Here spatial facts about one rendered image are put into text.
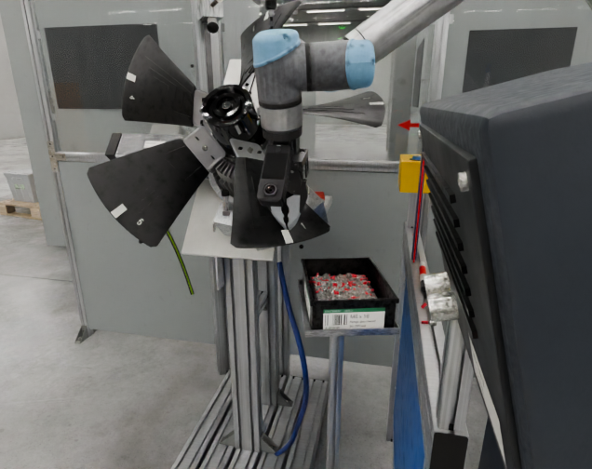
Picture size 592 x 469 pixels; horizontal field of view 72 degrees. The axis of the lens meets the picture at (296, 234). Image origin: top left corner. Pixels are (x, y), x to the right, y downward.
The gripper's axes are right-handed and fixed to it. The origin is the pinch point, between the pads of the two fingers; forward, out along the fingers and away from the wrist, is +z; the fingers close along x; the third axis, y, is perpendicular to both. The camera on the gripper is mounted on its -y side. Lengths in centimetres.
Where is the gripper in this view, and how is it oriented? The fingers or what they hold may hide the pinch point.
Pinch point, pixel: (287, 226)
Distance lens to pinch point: 82.2
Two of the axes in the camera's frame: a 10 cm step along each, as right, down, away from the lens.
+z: 0.6, 8.2, 5.7
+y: 2.0, -5.7, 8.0
